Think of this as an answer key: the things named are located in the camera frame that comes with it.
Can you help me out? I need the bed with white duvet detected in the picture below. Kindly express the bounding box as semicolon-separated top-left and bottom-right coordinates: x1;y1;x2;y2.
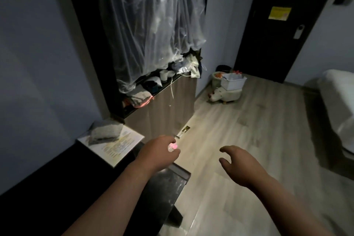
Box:
316;69;354;159

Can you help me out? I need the dark door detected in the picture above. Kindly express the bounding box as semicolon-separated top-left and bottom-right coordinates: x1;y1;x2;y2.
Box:
234;0;345;84

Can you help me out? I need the grey and pink cloth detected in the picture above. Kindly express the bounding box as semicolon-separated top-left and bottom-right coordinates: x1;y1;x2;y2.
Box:
123;90;154;110

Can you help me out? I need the silver door lock handle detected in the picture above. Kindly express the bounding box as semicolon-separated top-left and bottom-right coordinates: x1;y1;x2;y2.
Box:
293;24;306;40

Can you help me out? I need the small yellow black wrapper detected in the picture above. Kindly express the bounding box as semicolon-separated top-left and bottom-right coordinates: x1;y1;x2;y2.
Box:
176;125;192;139

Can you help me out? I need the grey folded towel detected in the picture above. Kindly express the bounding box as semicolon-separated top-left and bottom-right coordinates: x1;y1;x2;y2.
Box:
88;120;124;145

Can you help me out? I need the white plastic basket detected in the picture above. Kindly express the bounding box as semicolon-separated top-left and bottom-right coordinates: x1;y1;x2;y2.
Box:
221;72;247;91

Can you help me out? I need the white rhino shaped stool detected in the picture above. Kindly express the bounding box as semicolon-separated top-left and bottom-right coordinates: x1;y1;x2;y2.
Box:
208;86;243;105

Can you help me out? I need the black glossy table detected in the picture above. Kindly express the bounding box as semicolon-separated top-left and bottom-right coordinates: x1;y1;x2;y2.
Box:
0;141;192;236

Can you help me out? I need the white cable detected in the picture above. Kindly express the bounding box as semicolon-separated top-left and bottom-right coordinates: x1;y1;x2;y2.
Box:
169;76;176;107

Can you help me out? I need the person's right forearm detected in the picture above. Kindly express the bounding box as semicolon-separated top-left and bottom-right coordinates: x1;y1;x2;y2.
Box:
251;175;337;236

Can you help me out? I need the person's right hand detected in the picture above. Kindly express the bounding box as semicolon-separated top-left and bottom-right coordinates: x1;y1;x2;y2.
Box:
219;145;270;189

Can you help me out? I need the yellow door sign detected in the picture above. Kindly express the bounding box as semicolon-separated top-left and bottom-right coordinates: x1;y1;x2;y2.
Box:
268;6;292;21

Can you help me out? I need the clear plastic cover sheet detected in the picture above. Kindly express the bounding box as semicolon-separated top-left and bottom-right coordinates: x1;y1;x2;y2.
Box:
91;0;208;94

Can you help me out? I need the person's left forearm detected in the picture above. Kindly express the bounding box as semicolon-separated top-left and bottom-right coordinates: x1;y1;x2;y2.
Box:
63;160;155;236

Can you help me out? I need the black round trash can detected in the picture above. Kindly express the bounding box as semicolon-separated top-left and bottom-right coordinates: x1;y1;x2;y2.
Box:
215;65;232;75

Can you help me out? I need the dark wood wardrobe unit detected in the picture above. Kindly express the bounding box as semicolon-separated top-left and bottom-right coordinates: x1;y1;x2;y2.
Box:
60;0;211;145

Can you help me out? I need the pale green waste bin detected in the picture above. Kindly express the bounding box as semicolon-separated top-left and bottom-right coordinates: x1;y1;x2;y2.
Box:
212;71;226;87

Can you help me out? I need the white printed paper sheet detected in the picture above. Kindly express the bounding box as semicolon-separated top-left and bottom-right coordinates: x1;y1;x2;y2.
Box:
77;124;145;168

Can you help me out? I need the person's left hand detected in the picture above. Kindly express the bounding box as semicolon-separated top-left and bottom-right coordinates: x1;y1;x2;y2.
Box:
135;135;181;173

